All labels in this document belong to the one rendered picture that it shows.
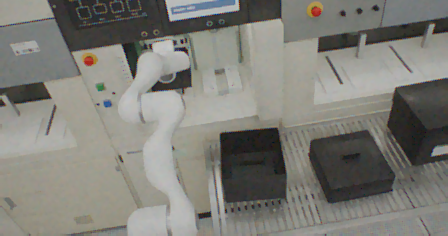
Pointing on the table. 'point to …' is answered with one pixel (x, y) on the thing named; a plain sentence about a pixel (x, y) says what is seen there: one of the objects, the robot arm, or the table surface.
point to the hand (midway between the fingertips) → (162, 38)
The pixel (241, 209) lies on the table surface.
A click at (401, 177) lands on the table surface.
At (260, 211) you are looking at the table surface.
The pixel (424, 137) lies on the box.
